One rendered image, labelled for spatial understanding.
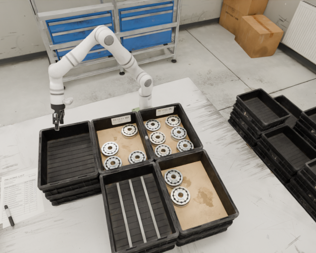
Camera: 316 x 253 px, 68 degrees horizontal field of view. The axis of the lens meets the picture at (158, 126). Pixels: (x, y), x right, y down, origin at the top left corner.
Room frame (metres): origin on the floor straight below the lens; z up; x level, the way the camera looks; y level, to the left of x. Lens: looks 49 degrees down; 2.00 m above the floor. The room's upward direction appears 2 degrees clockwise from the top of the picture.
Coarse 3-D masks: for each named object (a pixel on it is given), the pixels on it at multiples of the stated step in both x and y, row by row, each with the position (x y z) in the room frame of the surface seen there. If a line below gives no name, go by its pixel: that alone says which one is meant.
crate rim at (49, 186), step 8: (88, 120) 0.97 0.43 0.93; (48, 128) 0.90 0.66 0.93; (40, 136) 0.83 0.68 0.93; (40, 144) 0.78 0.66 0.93; (40, 152) 0.72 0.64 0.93; (40, 160) 0.67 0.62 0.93; (96, 160) 0.68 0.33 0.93; (40, 168) 0.62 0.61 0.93; (96, 168) 0.63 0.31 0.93; (40, 176) 0.58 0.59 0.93; (80, 176) 0.58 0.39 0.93; (88, 176) 0.59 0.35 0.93; (96, 176) 0.60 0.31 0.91; (40, 184) 0.53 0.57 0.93; (48, 184) 0.53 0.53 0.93; (56, 184) 0.53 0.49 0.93; (64, 184) 0.54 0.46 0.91
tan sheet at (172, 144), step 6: (162, 120) 1.09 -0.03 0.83; (162, 126) 1.03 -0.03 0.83; (180, 126) 1.04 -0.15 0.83; (162, 132) 0.98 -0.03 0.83; (168, 132) 0.99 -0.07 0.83; (168, 138) 0.94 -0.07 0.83; (186, 138) 0.94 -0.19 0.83; (168, 144) 0.89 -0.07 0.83; (174, 144) 0.89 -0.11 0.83; (174, 150) 0.84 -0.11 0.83
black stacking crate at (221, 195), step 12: (192, 156) 0.76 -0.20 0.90; (204, 156) 0.75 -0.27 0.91; (168, 168) 0.71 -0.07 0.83; (204, 168) 0.72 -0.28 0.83; (216, 180) 0.61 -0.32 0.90; (216, 192) 0.58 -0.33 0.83; (228, 204) 0.48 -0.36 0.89; (192, 228) 0.35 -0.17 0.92; (204, 228) 0.37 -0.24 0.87; (216, 228) 0.39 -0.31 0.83
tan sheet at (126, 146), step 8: (112, 128) 1.00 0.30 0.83; (120, 128) 1.00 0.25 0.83; (104, 136) 0.93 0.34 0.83; (112, 136) 0.93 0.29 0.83; (120, 136) 0.94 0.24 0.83; (136, 136) 0.94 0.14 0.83; (120, 144) 0.87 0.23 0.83; (128, 144) 0.87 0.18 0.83; (136, 144) 0.88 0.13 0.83; (120, 152) 0.81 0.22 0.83; (128, 152) 0.81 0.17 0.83; (144, 152) 0.82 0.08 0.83; (104, 160) 0.75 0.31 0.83; (128, 160) 0.76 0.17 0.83
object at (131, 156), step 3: (132, 153) 0.79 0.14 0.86; (135, 153) 0.79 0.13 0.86; (138, 153) 0.79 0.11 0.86; (141, 153) 0.79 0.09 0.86; (129, 156) 0.76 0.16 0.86; (132, 156) 0.76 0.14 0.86; (141, 156) 0.77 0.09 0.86; (144, 156) 0.77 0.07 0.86; (129, 159) 0.74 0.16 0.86; (132, 159) 0.74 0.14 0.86; (141, 159) 0.75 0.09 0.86; (144, 159) 0.75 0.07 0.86; (132, 162) 0.72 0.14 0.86; (135, 162) 0.72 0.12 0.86
